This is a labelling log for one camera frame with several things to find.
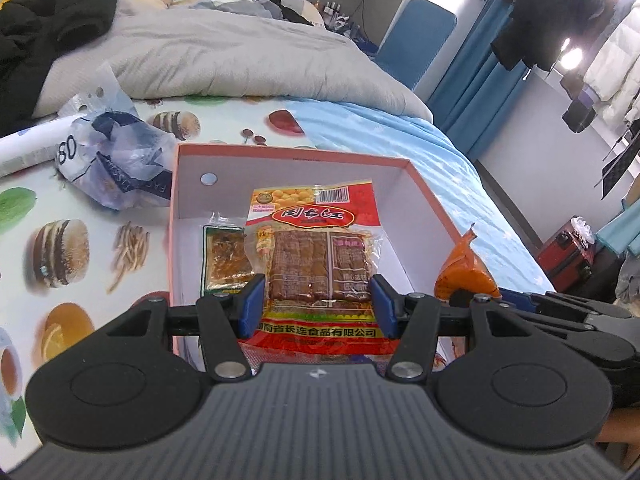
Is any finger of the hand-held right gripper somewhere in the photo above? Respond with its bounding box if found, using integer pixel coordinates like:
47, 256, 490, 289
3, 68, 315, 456
522, 316, 633, 368
500, 289, 635, 321

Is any grey quilt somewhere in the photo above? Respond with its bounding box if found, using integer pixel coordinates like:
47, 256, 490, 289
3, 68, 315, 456
32, 0, 435, 123

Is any grey blue garment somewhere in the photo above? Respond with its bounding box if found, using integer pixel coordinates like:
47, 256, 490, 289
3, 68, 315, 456
190, 0, 286, 23

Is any clear orange snack packet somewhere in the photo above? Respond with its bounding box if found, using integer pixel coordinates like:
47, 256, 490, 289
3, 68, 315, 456
201, 212, 251, 297

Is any black hanging coat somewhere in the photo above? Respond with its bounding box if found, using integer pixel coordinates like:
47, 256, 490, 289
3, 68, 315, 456
490, 0, 621, 73

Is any group of small bottles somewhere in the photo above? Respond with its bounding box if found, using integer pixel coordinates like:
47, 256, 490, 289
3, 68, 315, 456
320, 0, 351, 31

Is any pink cardboard box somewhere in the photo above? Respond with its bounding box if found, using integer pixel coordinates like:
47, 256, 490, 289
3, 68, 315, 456
167, 142, 476, 366

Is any white tube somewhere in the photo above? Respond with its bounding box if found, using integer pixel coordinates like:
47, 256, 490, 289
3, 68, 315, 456
0, 115, 76, 178

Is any clear blue plastic bag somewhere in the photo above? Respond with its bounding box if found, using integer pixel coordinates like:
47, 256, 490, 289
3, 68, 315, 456
52, 62, 176, 211

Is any food print tablecloth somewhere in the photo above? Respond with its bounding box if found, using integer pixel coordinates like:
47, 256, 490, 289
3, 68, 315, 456
0, 92, 321, 461

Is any black hanging bag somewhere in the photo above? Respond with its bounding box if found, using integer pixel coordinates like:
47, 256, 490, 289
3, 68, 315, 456
562, 85, 601, 133

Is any red dried tofu packet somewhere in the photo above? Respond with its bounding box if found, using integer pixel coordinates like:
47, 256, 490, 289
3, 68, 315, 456
237, 179, 386, 356

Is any red suitcase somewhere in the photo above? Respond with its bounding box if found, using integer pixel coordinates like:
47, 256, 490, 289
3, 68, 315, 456
537, 217, 598, 293

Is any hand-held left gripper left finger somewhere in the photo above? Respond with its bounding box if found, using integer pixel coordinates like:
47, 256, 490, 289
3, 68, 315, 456
97, 274, 267, 382

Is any white plastic bag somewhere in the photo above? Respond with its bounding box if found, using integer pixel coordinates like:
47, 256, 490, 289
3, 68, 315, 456
570, 215, 596, 246

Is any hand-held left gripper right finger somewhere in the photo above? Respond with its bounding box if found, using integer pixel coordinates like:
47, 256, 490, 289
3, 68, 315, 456
369, 274, 533, 381

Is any light blue cloth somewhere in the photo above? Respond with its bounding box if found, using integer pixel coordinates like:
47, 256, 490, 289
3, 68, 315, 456
595, 200, 640, 256

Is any black puffer jacket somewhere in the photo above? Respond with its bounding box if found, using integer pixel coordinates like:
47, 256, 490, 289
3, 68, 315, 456
0, 0, 121, 136

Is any blue curtain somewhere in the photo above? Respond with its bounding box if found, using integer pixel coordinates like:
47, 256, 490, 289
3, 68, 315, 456
427, 0, 541, 161

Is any light blue bedsheet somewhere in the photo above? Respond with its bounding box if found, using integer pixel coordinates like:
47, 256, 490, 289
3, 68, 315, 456
285, 100, 556, 293

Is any person's right forearm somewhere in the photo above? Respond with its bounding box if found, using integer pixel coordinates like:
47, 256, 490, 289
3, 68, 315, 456
595, 407, 632, 458

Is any white puffer jacket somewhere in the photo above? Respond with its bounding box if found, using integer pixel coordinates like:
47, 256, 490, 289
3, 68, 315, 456
582, 0, 640, 126

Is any dark patterned cloth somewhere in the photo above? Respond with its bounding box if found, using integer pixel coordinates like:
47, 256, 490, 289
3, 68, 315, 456
595, 130, 640, 201

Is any blue chair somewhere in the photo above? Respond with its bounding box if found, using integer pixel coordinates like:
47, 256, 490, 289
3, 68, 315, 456
375, 0, 458, 93

